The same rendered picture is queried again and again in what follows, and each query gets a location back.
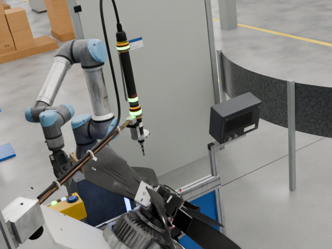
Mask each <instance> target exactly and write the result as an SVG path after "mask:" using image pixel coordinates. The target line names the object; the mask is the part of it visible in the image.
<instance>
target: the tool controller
mask: <svg viewBox="0 0 332 249"><path fill-rule="evenodd" d="M261 105H262V101H261V100H259V99H258V98H257V97H255V96H254V95H253V94H252V93H250V92H247V93H245V94H242V95H239V96H237V97H234V98H232V99H229V100H226V101H224V102H221V103H218V104H216V105H213V106H211V108H210V122H209V134H210V135H211V136H212V137H213V138H214V139H215V140H216V141H217V142H219V144H223V143H225V142H227V141H231V140H232V139H234V138H237V137H239V136H242V135H244V134H246V133H249V132H251V131H253V130H256V129H258V124H259V118H260V111H261Z"/></svg>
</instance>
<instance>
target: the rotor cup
mask: <svg viewBox="0 0 332 249"><path fill-rule="evenodd" d="M158 186H159V188H158V189H157V188H156V189H157V191H156V192H157V193H159V194H160V195H161V197H162V198H163V200H164V202H165V204H166V205H165V209H166V218H167V226H168V229H170V228H171V226H172V225H171V223H170V222H169V220H168V218H169V217H174V216H175V215H176V213H177V211H178V209H179V208H180V207H181V206H182V204H183V203H184V202H185V200H184V198H183V197H182V196H181V195H180V194H178V193H177V192H176V191H174V190H173V189H171V188H170V187H168V186H167V185H165V184H163V183H160V184H159V185H158ZM171 191H173V192H174V193H172V192H171ZM170 196H172V198H171V199H170V201H169V202H168V203H167V200H168V199H169V197H170ZM150 202H151V203H150V205H149V206H147V208H145V207H143V206H142V205H141V206H140V207H139V210H140V211H141V212H142V213H143V214H144V215H145V216H146V217H147V218H148V219H149V220H151V221H152V222H154V223H155V224H157V225H158V226H160V227H162V228H164V229H165V226H164V225H163V221H162V219H161V217H160V215H159V213H158V211H157V209H156V207H155V205H154V203H153V201H152V199H151V198H150Z"/></svg>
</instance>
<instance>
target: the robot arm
mask: <svg viewBox="0 0 332 249"><path fill-rule="evenodd" d="M106 59H107V49H106V46H105V44H104V43H103V42H102V41H101V40H99V39H87V40H71V41H69V42H67V43H65V44H64V45H63V46H62V47H61V48H60V49H59V50H58V51H57V53H56V54H55V56H54V59H53V65H52V67H51V70H50V72H49V74H48V76H47V78H46V80H45V82H44V85H43V87H42V89H41V91H40V93H39V95H38V97H37V100H36V102H35V104H34V106H30V107H28V108H27V109H26V110H25V118H26V120H27V121H29V122H31V123H40V124H41V127H42V130H43V134H44V137H45V139H46V141H44V142H45V143H46V144H47V146H48V149H49V150H50V151H52V154H51V155H49V158H50V162H51V165H52V166H53V173H54V175H55V177H56V178H57V179H58V178H59V177H60V176H61V175H62V174H64V173H65V172H66V171H67V170H68V169H69V168H70V167H72V166H73V164H72V161H69V159H70V158H68V155H67V154H66V153H65V151H64V150H62V148H64V146H65V144H64V138H63V134H62V131H61V127H62V126H63V125H64V124H65V123H66V122H68V121H69V120H70V119H71V118H72V117H73V116H74V114H75V110H74V108H73V106H72V105H70V104H68V103H64V104H62V105H60V106H59V107H52V104H53V102H54V100H55V98H56V95H57V93H58V91H59V89H60V87H61V85H62V82H63V80H64V78H65V76H66V73H67V71H68V70H69V69H71V67H72V65H73V64H75V63H80V64H81V67H82V69H84V70H85V72H86V77H87V82H88V87H89V92H90V96H91V101H92V106H93V110H94V115H93V117H92V116H91V114H82V115H79V116H77V117H75V118H74V119H72V121H71V126H72V130H73V134H74V138H75V142H76V157H77V159H78V160H80V159H81V158H82V157H83V156H84V155H85V154H86V152H87V151H88V150H91V149H92V148H93V146H94V145H95V144H96V143H97V142H98V140H97V139H99V140H102V139H103V138H104V137H105V136H106V135H107V134H108V133H109V132H110V131H111V130H112V129H113V127H114V126H115V124H116V122H117V118H115V116H114V113H113V112H111V111H110V106H109V100H108V95H107V90H106V85H105V80H104V75H103V69H102V67H103V66H104V62H105V61H106Z"/></svg>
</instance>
